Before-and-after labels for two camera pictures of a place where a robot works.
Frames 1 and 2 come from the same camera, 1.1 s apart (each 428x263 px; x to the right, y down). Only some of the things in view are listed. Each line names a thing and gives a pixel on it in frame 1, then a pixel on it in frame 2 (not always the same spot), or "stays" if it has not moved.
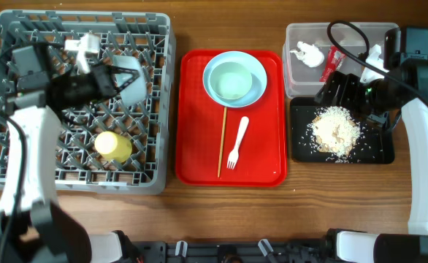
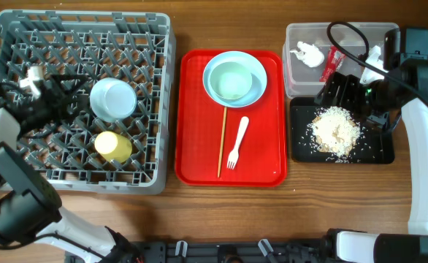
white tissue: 309,54 stays
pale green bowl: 231,79 stays
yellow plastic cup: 114,147 stays
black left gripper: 107,77 to 64,105
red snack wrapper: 334,60 stays
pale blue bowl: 134,93 to 112,99
